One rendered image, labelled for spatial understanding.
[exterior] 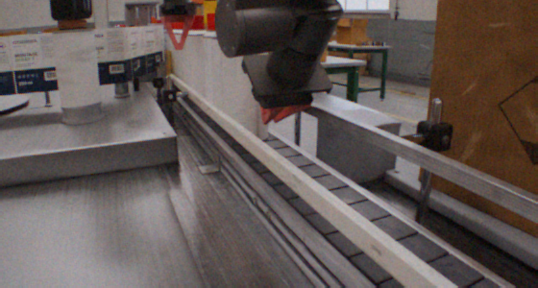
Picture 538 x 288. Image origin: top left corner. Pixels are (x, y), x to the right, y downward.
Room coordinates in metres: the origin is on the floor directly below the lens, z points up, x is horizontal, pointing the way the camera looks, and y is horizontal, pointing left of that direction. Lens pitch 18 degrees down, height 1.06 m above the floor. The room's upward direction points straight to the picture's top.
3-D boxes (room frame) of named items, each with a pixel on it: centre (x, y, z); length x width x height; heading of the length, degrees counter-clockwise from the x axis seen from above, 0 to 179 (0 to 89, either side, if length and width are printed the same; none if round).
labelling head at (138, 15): (1.23, 0.42, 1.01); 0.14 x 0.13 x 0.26; 24
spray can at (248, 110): (0.56, 0.03, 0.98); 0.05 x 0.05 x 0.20
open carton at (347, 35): (5.15, -1.13, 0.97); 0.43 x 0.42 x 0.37; 118
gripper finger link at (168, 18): (0.80, 0.20, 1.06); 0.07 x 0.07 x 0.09; 24
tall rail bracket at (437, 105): (0.33, -0.15, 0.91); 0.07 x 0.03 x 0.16; 114
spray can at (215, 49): (0.68, 0.08, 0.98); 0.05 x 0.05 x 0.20
